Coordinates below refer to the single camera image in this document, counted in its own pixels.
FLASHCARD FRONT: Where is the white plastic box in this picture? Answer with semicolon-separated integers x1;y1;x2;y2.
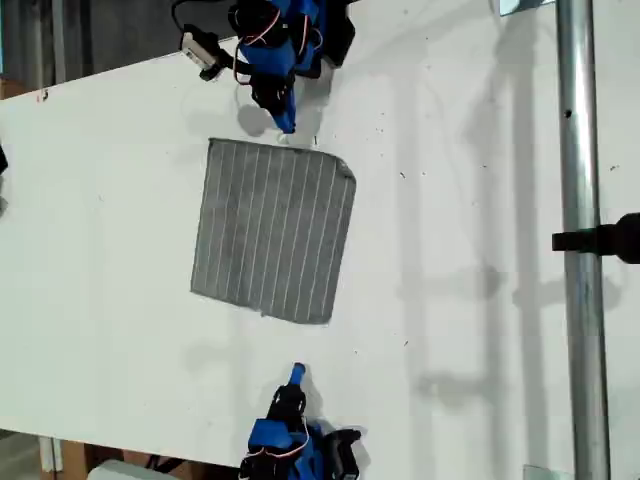
88;458;174;480

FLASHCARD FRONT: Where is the brown cardboard box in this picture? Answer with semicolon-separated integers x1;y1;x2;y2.
0;77;34;101
54;439;241;480

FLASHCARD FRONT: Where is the steel post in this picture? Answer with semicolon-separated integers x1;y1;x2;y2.
555;0;612;480

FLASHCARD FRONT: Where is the white table leg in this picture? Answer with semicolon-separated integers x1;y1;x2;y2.
38;435;64;474

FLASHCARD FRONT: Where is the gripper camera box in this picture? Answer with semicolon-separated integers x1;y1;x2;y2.
180;24;223;81
324;427;364;480

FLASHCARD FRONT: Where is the grey white-striped towel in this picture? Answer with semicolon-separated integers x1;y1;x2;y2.
189;138;357;327

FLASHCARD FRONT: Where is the black clamp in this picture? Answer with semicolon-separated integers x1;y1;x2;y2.
551;212;640;265

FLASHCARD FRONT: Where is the camera black cable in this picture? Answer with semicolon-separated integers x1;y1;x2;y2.
171;0;236;32

